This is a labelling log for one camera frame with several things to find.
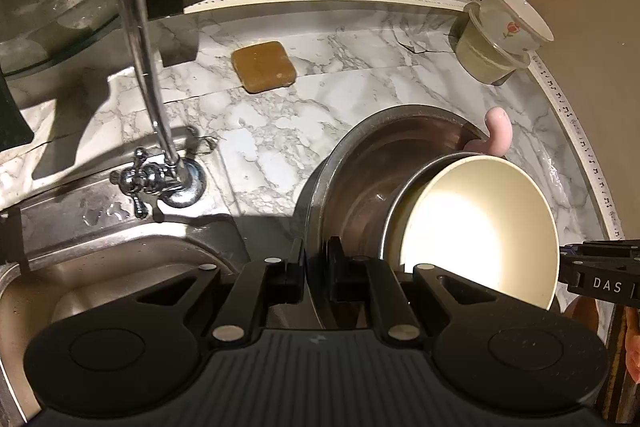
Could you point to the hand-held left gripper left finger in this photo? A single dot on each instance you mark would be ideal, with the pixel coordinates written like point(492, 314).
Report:
point(292, 277)

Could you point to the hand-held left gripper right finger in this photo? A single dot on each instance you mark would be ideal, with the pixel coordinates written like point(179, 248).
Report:
point(345, 279)

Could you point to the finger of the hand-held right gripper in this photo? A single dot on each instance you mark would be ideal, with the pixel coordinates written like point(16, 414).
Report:
point(600, 252)

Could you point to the large stainless steel bowl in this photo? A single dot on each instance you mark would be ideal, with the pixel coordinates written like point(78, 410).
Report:
point(350, 187)

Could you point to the cream round bowl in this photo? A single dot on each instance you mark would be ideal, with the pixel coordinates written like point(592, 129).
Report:
point(480, 227)

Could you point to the pink pot with steel interior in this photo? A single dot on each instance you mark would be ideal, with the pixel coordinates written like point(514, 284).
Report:
point(495, 132)

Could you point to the person's right hand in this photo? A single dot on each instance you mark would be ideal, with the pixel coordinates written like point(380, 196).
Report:
point(585, 314)

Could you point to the brown sponge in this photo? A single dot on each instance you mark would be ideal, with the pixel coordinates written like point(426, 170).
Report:
point(264, 66)

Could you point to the stainless steel sink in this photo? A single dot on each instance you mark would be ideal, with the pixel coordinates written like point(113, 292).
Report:
point(75, 257)

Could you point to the chrome faucet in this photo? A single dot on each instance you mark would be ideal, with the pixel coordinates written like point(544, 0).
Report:
point(150, 82)

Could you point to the white floral bowl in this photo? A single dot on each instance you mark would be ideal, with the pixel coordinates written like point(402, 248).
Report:
point(517, 19)

